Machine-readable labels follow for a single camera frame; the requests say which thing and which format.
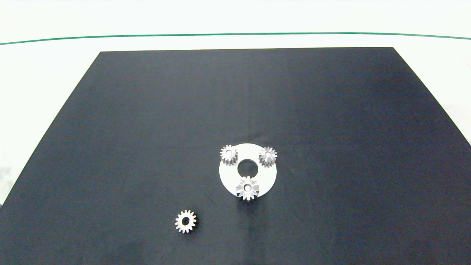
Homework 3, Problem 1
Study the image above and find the large steel gear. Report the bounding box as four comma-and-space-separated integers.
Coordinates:
235, 176, 260, 201

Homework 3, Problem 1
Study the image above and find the round white plate with pins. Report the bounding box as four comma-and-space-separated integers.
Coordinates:
219, 143, 277, 198

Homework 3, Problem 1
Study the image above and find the thin green line tape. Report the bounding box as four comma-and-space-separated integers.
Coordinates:
0, 32, 471, 45

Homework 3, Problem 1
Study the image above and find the dark mat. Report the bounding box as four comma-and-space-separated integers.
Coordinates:
0, 47, 471, 265

